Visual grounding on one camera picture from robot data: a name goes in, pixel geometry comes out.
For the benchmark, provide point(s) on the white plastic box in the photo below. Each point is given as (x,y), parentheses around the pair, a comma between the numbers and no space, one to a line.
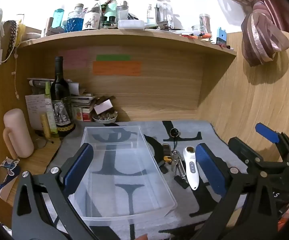
(130,24)

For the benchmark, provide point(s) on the clear bottle white label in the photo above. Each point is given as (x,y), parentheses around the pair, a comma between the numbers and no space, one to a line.
(92,17)

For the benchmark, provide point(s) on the green spray bottle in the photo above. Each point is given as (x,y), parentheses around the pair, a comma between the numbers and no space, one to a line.
(50,110)

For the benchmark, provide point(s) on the pink tied curtain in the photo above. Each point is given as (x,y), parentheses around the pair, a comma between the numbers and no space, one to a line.
(257,30)

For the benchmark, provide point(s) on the brown cardboard tube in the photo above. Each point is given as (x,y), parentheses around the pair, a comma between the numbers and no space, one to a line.
(48,26)

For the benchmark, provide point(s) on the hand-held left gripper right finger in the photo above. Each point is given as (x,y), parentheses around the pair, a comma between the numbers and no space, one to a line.
(210,170)

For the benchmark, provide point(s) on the white paper sheets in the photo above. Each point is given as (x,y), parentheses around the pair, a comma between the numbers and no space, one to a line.
(74,87)

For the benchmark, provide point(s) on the grey printed mat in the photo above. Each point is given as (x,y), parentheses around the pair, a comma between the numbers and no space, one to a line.
(154,126)

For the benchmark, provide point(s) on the clear glass bottle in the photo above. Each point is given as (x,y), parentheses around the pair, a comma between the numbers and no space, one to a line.
(123,11)

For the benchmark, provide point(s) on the white handheld massager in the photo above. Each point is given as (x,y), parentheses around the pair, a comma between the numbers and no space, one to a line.
(191,167)

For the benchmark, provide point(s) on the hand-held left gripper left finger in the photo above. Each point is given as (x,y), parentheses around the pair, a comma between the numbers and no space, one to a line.
(79,165)

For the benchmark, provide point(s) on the small round mirror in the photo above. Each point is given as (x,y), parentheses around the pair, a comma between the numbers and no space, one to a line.
(0,176)

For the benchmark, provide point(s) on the small glass jar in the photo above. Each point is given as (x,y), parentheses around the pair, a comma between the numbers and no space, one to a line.
(196,30)

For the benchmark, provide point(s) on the orange sticky note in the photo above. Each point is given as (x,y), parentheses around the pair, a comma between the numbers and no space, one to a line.
(117,68)

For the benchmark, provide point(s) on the tall glass jar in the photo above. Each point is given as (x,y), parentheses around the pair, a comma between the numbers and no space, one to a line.
(205,22)

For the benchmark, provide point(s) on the wooden shelf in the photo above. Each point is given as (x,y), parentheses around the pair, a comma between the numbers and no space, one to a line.
(109,33)

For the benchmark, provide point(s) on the rolled magazine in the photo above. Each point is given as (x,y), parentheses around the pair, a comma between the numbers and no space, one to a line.
(38,82)

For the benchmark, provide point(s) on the clear plastic container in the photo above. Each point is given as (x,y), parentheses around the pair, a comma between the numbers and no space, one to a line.
(124,155)

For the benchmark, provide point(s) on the green sticky note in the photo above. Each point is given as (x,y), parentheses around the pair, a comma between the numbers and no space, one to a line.
(113,57)

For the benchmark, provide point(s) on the black yellow small tool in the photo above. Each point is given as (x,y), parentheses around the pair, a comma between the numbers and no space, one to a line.
(166,150)

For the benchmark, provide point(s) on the handwritten paper note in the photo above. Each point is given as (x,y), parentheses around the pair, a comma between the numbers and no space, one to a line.
(34,110)

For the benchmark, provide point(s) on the blue box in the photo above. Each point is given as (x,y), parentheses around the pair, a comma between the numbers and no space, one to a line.
(221,36)

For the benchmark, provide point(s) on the blue glass bottle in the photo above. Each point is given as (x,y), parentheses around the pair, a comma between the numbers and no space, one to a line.
(75,21)

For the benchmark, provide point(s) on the dark wine bottle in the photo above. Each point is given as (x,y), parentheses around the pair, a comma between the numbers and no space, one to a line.
(60,90)

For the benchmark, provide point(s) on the blue white card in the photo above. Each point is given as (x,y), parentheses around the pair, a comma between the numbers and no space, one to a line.
(5,190)

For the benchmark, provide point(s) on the yellow tube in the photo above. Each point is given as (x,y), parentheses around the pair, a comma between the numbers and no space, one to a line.
(45,126)

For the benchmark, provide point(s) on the bowl of small stones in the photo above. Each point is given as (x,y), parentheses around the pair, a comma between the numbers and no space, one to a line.
(104,118)

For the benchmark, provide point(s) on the bunch of keys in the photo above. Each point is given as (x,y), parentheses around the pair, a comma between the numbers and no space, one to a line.
(175,158)

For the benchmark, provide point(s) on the pink mug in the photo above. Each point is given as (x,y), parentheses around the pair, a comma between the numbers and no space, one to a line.
(19,132)

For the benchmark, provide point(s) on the stack of books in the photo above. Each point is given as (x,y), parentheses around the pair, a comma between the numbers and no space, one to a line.
(83,110)

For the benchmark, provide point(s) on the pink sticky note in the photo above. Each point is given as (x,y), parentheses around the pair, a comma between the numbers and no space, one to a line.
(74,58)

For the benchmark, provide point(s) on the mint green bottle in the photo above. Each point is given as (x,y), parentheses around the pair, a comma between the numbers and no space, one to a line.
(112,7)

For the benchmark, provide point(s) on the cartoon sticker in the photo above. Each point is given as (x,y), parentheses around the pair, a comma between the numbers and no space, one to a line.
(11,166)

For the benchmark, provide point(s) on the teal plastic bottle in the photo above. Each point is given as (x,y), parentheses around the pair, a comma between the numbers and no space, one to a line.
(58,17)

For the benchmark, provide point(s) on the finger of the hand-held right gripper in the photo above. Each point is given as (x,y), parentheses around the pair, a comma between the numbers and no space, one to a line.
(267,132)
(244,152)

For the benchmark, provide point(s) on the eyeglasses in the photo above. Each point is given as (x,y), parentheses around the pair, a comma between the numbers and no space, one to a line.
(40,143)

